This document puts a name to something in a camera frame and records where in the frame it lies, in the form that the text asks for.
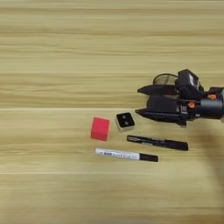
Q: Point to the black box with white label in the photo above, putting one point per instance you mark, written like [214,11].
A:
[188,84]

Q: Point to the black marker pen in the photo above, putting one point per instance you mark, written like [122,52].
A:
[157,142]

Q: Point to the white marker with black cap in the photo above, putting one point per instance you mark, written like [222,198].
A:
[122,154]

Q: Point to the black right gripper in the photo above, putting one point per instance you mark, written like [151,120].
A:
[210,108]

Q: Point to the black mesh pen cup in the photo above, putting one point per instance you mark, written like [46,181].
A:
[164,79]

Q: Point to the red cube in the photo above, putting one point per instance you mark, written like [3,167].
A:
[100,129]

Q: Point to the white cube with black face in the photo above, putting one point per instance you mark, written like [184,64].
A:
[125,120]

